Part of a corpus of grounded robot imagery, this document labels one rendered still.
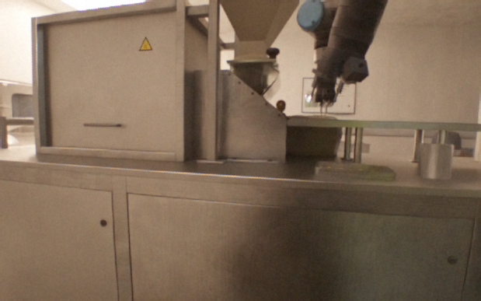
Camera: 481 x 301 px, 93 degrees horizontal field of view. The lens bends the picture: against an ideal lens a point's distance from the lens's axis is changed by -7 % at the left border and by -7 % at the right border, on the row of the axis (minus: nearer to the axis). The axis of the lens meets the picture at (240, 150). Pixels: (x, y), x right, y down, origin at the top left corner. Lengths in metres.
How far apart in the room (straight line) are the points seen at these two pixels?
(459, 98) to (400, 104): 0.97
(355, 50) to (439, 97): 4.87
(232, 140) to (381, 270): 0.58
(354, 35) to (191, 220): 0.56
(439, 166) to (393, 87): 4.27
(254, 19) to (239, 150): 0.46
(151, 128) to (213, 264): 0.50
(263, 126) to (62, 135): 0.80
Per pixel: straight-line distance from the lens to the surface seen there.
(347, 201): 0.64
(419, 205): 0.69
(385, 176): 0.70
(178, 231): 0.72
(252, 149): 0.86
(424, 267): 0.76
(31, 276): 1.18
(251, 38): 0.97
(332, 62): 0.47
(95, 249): 0.91
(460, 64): 5.57
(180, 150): 0.84
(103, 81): 1.05
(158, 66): 0.93
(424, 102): 5.21
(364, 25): 0.47
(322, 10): 0.83
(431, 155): 0.80
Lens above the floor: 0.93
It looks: 6 degrees down
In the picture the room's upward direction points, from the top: 1 degrees clockwise
